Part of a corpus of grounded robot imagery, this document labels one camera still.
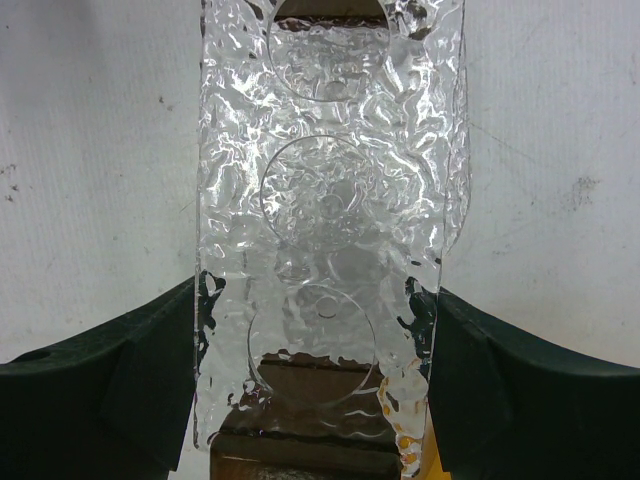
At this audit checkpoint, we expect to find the brown wooden tray end block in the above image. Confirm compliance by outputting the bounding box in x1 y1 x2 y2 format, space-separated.
209 349 402 479

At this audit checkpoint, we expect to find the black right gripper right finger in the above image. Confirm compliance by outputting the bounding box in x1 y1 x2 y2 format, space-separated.
429 291 639 479

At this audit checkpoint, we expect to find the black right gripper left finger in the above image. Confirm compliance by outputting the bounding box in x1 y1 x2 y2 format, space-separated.
1 278 196 479

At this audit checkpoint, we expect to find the clear textured acrylic tray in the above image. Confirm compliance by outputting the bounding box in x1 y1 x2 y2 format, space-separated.
194 1 470 479

